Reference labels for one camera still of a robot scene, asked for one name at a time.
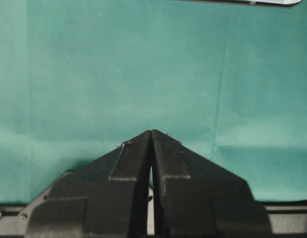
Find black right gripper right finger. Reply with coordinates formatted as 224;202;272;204
152;130;272;238

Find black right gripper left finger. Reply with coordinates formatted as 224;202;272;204
26;130;151;238

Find clear plastic storage case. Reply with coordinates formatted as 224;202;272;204
187;0;303;8

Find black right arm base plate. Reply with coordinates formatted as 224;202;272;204
0;170;307;238

